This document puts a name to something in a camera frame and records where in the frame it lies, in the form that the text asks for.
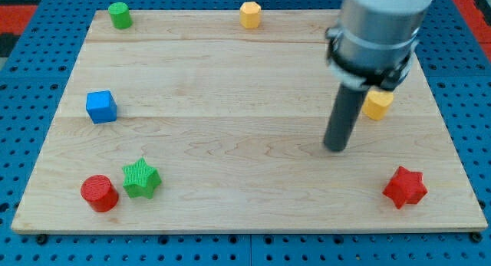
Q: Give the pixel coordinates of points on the yellow hexagon block top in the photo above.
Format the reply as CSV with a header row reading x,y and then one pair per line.
x,y
250,15

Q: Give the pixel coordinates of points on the blue cube block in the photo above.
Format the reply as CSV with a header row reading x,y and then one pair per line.
x,y
101,107

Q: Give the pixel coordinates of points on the yellow hexagon block right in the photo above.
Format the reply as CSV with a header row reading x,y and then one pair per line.
x,y
377,104

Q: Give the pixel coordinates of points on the yellow hexagon block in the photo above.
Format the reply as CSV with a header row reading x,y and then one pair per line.
x,y
377,104
250,15

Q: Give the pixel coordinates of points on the red cylinder block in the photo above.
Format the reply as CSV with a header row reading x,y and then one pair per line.
x,y
99,193

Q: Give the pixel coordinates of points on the green cylinder block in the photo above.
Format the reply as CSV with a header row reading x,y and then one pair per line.
x,y
120,15

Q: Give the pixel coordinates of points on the red star block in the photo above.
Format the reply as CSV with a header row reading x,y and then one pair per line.
x,y
405,188

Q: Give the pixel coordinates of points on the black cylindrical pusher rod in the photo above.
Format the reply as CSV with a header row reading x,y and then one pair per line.
x,y
344,114

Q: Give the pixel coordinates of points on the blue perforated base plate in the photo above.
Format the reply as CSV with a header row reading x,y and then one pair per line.
x,y
38,68

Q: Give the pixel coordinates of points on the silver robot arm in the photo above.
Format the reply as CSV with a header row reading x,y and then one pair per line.
x,y
371,45

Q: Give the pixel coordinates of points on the wooden board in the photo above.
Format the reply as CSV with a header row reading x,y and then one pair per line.
x,y
233,120

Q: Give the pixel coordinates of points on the green star block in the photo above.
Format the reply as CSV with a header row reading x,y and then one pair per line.
x,y
140,179

